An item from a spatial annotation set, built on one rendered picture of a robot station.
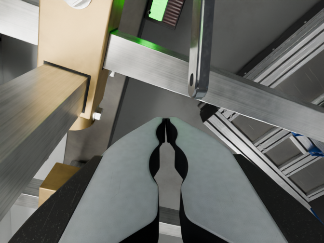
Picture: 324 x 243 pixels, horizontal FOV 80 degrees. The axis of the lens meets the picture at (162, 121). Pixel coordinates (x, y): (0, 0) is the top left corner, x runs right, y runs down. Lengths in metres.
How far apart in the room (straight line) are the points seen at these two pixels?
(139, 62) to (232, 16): 0.90
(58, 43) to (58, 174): 0.20
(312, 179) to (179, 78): 1.33
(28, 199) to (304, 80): 1.01
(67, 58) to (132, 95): 0.93
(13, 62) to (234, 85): 0.41
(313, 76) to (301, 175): 0.60
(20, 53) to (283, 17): 1.04
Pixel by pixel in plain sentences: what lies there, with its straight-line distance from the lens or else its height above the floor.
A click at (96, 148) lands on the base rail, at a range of 0.41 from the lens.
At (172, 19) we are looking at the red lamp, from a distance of 0.30.
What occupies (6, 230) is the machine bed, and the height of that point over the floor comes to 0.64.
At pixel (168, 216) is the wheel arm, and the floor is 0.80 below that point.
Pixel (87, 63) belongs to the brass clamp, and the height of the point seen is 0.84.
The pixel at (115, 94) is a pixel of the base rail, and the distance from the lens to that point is 0.34.
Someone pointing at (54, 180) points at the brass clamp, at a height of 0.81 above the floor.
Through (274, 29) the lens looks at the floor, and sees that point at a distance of 1.14.
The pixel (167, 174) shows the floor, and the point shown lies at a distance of 1.43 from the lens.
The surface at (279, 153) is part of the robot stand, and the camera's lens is 1.21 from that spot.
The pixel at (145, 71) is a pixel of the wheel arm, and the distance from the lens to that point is 0.18.
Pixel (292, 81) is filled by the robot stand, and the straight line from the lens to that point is 1.01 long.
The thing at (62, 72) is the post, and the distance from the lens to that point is 0.18.
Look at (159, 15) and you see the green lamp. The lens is 0.30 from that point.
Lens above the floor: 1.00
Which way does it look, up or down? 60 degrees down
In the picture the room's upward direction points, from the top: 179 degrees clockwise
